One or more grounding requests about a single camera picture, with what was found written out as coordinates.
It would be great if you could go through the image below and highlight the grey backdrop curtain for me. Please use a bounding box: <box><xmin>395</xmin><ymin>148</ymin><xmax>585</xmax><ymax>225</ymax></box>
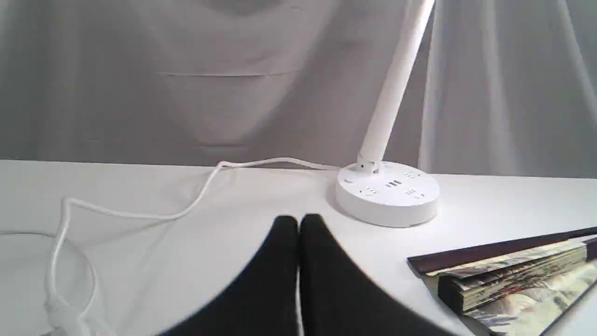
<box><xmin>0</xmin><ymin>0</ymin><xmax>596</xmax><ymax>178</ymax></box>

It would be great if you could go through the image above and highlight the white desk lamp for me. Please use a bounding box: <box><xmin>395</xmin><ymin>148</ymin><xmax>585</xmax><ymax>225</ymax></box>
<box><xmin>335</xmin><ymin>0</ymin><xmax>440</xmax><ymax>228</ymax></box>

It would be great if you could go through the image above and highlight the painted folding paper fan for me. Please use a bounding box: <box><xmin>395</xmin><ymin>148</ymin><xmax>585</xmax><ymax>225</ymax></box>
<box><xmin>407</xmin><ymin>227</ymin><xmax>596</xmax><ymax>336</ymax></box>

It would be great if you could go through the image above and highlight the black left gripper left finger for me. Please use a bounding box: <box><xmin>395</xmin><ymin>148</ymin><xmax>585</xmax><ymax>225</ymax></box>
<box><xmin>163</xmin><ymin>215</ymin><xmax>299</xmax><ymax>336</ymax></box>

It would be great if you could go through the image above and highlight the white power cable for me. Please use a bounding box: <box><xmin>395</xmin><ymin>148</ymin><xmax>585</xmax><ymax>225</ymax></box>
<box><xmin>45</xmin><ymin>158</ymin><xmax>342</xmax><ymax>336</ymax></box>

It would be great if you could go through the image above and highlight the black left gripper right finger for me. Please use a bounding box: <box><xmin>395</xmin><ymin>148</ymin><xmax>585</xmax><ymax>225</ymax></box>
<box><xmin>299</xmin><ymin>214</ymin><xmax>448</xmax><ymax>336</ymax></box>

